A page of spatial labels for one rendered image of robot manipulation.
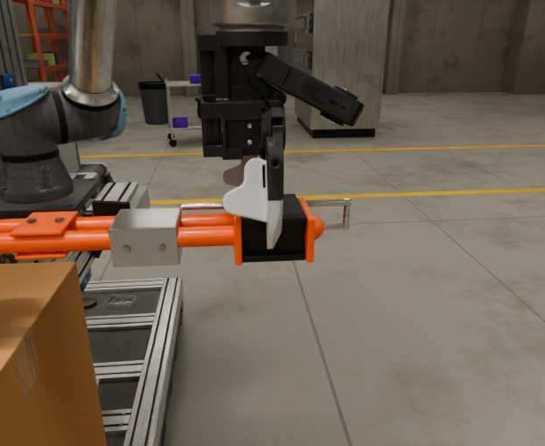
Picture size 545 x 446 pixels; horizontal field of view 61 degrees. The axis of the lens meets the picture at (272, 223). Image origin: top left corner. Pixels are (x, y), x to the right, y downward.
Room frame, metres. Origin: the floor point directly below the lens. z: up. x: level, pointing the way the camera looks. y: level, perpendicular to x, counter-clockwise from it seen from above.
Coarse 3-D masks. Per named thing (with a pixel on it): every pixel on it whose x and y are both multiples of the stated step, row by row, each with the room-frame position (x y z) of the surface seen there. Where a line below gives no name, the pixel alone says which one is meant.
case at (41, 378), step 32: (0, 288) 0.56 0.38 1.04; (32, 288) 0.56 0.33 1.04; (64, 288) 0.58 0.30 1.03; (0, 320) 0.48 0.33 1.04; (32, 320) 0.48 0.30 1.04; (64, 320) 0.56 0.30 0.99; (0, 352) 0.42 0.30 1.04; (32, 352) 0.46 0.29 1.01; (64, 352) 0.54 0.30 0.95; (0, 384) 0.38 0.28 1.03; (32, 384) 0.44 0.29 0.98; (64, 384) 0.52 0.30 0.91; (0, 416) 0.37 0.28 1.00; (32, 416) 0.42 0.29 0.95; (64, 416) 0.50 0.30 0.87; (96, 416) 0.62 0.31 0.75
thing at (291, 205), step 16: (288, 208) 0.47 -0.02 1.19; (304, 208) 0.47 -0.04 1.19; (240, 224) 0.43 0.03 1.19; (256, 224) 0.44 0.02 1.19; (288, 224) 0.44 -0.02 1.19; (304, 224) 0.45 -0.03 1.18; (240, 240) 0.43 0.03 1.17; (256, 240) 0.44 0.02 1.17; (288, 240) 0.45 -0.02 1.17; (240, 256) 0.43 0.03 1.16; (256, 256) 0.44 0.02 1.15; (272, 256) 0.44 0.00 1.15; (288, 256) 0.44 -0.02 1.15; (304, 256) 0.44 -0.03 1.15
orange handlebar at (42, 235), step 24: (48, 216) 0.47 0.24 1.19; (72, 216) 0.47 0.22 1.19; (192, 216) 0.48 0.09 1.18; (216, 216) 0.49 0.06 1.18; (0, 240) 0.42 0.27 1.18; (24, 240) 0.42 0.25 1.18; (48, 240) 0.42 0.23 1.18; (72, 240) 0.43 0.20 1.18; (96, 240) 0.43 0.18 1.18; (192, 240) 0.44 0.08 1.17; (216, 240) 0.44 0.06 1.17
